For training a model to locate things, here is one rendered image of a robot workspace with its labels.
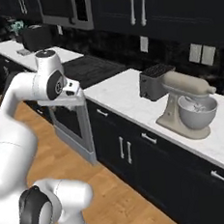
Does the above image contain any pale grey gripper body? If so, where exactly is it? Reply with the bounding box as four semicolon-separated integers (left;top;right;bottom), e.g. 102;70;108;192
36;87;87;113

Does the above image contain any black boxy countertop appliance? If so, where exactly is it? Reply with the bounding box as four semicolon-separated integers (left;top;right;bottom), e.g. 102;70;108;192
20;23;55;54

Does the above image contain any white drawer handle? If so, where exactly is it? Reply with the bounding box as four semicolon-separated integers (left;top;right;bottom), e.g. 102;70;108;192
140;131;158;147
210;168;224;189
97;106;110;119

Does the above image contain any double white wall socket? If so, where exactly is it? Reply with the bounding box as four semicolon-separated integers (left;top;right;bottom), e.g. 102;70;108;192
187;41;218;69

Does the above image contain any dark grey toaster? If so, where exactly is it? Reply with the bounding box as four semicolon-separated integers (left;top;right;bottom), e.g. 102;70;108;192
137;61;180;103

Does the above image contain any flat grey object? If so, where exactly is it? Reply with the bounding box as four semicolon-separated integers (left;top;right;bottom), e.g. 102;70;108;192
15;47;32;57

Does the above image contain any green potted plant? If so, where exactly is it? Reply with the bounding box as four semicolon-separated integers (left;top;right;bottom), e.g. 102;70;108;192
9;18;27;44

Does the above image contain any black drawer front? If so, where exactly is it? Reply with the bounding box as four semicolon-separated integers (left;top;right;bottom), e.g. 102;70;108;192
86;95;133;139
192;150;224;213
130;115;196;174

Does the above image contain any single white wall socket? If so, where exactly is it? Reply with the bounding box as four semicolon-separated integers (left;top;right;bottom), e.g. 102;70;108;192
138;35;151;54

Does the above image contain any black hob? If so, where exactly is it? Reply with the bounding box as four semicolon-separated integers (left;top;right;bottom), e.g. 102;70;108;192
60;50;129;93

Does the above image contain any grey-framed microwave oven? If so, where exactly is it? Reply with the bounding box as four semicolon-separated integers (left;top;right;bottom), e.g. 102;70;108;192
37;0;97;37

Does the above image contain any black wall cupboard run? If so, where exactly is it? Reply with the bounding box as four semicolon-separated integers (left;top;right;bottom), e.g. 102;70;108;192
0;0;43;27

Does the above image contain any black wall cupboard door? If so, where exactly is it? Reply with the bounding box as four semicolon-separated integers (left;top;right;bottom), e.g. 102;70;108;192
91;0;142;40
137;0;224;58

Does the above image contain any black base cupboard door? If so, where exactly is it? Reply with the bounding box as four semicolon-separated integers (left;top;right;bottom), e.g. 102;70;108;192
123;127;171;213
91;114;130;184

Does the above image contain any beige stand mixer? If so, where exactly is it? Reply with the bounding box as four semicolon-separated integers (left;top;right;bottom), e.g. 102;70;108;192
151;67;223;145

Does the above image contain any white cupboard door handle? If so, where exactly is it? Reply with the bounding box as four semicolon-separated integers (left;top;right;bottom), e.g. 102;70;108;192
125;140;133;166
138;0;152;28
117;135;126;160
127;0;139;27

